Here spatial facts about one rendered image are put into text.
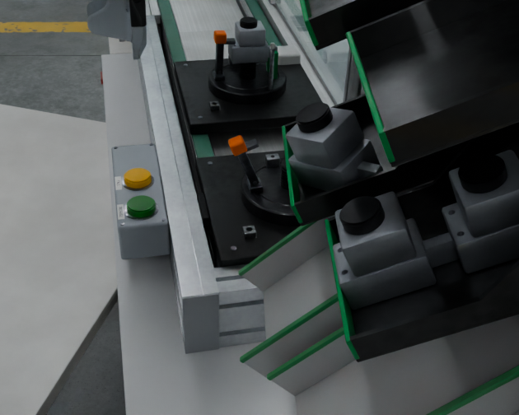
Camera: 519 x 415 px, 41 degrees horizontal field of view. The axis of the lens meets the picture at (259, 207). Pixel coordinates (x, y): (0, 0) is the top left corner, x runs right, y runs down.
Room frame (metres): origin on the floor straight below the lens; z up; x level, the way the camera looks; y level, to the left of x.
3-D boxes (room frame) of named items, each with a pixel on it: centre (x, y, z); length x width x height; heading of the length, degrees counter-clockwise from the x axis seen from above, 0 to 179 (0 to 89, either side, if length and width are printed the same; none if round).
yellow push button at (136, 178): (0.83, 0.18, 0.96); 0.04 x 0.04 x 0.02
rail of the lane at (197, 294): (1.03, 0.16, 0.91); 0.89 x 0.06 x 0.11; 13
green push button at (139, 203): (0.76, 0.17, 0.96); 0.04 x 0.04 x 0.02
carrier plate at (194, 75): (1.13, 0.03, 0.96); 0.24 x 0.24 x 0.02; 13
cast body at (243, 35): (1.13, 0.02, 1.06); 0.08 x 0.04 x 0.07; 103
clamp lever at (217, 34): (1.12, 0.07, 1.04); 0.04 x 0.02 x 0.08; 103
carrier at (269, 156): (0.80, -0.04, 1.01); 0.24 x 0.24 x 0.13; 13
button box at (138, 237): (0.83, 0.18, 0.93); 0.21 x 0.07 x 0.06; 13
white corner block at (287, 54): (1.25, -0.04, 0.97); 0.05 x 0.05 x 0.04; 13
